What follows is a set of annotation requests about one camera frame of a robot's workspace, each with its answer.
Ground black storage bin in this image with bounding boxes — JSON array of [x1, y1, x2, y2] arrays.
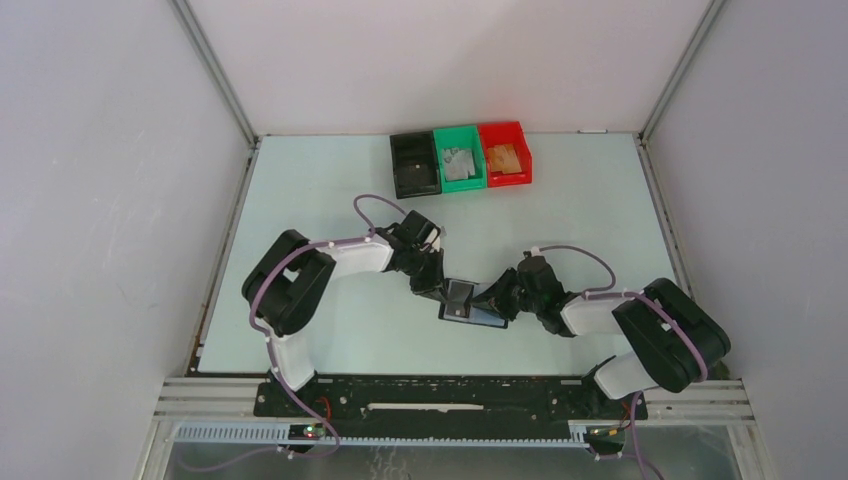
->
[[389, 130, 442, 199]]

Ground orange cards in red bin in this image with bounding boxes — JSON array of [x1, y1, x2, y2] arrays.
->
[[487, 144, 522, 175]]

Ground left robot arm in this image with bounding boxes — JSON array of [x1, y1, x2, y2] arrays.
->
[[242, 223, 446, 417]]

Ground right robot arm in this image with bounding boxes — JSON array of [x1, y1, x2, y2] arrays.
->
[[469, 253, 731, 418]]

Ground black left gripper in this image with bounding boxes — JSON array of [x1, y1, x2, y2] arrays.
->
[[403, 248, 450, 305]]

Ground aluminium frame rail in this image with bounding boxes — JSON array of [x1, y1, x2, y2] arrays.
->
[[154, 375, 754, 448]]

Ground green storage bin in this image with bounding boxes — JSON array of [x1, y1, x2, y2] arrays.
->
[[433, 125, 487, 194]]

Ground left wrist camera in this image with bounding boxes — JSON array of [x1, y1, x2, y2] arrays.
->
[[394, 210, 441, 251]]

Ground black leather card holder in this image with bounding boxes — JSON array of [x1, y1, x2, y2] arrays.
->
[[438, 278, 508, 329]]

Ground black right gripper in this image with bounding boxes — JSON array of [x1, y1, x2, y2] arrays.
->
[[469, 267, 542, 322]]

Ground red storage bin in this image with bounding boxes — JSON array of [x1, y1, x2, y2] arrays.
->
[[477, 121, 533, 188]]

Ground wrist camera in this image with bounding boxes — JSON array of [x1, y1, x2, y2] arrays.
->
[[517, 247, 551, 276], [394, 210, 441, 251]]

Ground card in black bin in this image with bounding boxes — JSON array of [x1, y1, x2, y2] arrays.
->
[[403, 163, 432, 188]]

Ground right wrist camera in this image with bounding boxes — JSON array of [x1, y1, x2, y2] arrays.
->
[[517, 247, 551, 276]]

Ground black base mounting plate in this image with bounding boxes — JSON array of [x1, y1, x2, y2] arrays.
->
[[253, 374, 628, 441]]

